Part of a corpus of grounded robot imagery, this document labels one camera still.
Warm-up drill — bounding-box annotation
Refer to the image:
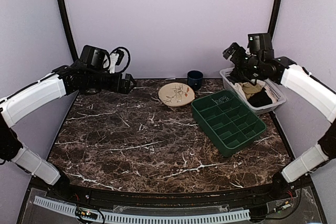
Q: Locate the beige floral plate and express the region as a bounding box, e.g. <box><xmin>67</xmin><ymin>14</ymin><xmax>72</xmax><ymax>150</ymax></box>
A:
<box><xmin>158</xmin><ymin>82</ymin><xmax>195</xmax><ymax>107</ymax></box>

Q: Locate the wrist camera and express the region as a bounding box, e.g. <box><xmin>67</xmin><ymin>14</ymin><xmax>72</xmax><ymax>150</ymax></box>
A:
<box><xmin>223</xmin><ymin>42</ymin><xmax>245</xmax><ymax>61</ymax></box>
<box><xmin>108</xmin><ymin>52</ymin><xmax>123</xmax><ymax>73</ymax></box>

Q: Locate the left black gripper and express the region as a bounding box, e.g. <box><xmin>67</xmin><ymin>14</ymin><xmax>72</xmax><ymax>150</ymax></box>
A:
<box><xmin>87</xmin><ymin>69</ymin><xmax>137</xmax><ymax>94</ymax></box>

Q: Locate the beige garment in basket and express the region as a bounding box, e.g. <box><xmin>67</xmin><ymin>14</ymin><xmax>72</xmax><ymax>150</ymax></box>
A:
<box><xmin>234</xmin><ymin>80</ymin><xmax>266</xmax><ymax>100</ymax></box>

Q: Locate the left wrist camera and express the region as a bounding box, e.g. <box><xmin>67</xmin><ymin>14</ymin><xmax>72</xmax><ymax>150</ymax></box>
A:
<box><xmin>108</xmin><ymin>52</ymin><xmax>123</xmax><ymax>73</ymax></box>

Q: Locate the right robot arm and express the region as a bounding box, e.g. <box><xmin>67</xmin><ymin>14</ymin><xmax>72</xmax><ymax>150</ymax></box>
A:
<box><xmin>223</xmin><ymin>33</ymin><xmax>335</xmax><ymax>200</ymax></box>

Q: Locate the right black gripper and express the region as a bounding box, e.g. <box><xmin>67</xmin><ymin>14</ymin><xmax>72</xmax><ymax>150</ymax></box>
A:
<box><xmin>223</xmin><ymin>42</ymin><xmax>263</xmax><ymax>80</ymax></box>

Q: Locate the right black frame post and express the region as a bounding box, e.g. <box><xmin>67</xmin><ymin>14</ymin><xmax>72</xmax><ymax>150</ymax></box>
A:
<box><xmin>268</xmin><ymin>0</ymin><xmax>281</xmax><ymax>38</ymax></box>

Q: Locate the left black frame post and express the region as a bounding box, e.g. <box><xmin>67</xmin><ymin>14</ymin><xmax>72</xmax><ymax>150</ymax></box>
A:
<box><xmin>57</xmin><ymin>0</ymin><xmax>79</xmax><ymax>62</ymax></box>

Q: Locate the white plastic laundry basket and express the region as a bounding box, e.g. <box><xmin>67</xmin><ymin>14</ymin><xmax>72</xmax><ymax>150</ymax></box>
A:
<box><xmin>219</xmin><ymin>68</ymin><xmax>286</xmax><ymax>115</ymax></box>

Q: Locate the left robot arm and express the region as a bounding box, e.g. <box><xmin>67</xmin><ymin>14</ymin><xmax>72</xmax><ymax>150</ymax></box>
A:
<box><xmin>1</xmin><ymin>45</ymin><xmax>136</xmax><ymax>201</ymax></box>

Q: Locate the green divided organizer tray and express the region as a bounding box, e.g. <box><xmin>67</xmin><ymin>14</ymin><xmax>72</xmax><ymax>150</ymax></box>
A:
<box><xmin>191</xmin><ymin>90</ymin><xmax>267</xmax><ymax>157</ymax></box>

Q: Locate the black front rail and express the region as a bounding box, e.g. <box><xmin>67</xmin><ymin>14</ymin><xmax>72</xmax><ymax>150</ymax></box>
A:
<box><xmin>28</xmin><ymin>175</ymin><xmax>313</xmax><ymax>210</ymax></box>

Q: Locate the navy striped underwear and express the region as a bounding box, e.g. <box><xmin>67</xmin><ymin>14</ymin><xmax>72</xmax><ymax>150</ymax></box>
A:
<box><xmin>211</xmin><ymin>96</ymin><xmax>232</xmax><ymax>105</ymax></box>

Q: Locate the dark blue mug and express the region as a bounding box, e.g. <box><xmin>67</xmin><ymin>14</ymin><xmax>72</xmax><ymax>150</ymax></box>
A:
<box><xmin>187</xmin><ymin>70</ymin><xmax>203</xmax><ymax>91</ymax></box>

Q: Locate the white slotted cable duct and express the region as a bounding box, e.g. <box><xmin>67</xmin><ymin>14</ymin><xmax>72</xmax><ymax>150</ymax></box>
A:
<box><xmin>33</xmin><ymin>196</ymin><xmax>250</xmax><ymax>224</ymax></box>

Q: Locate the black cloth in basket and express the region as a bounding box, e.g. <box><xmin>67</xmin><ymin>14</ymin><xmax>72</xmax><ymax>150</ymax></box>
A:
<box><xmin>248</xmin><ymin>88</ymin><xmax>276</xmax><ymax>108</ymax></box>

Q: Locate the black garment in basket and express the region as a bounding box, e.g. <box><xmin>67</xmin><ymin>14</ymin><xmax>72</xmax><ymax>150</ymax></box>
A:
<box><xmin>227</xmin><ymin>68</ymin><xmax>251</xmax><ymax>84</ymax></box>

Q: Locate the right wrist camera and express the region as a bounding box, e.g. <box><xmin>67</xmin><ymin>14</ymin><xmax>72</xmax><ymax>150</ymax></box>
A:
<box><xmin>223</xmin><ymin>42</ymin><xmax>245</xmax><ymax>61</ymax></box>

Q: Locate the black frame post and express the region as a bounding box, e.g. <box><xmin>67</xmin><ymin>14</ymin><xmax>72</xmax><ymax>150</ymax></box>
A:
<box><xmin>268</xmin><ymin>0</ymin><xmax>281</xmax><ymax>38</ymax></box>
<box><xmin>57</xmin><ymin>0</ymin><xmax>79</xmax><ymax>62</ymax></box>

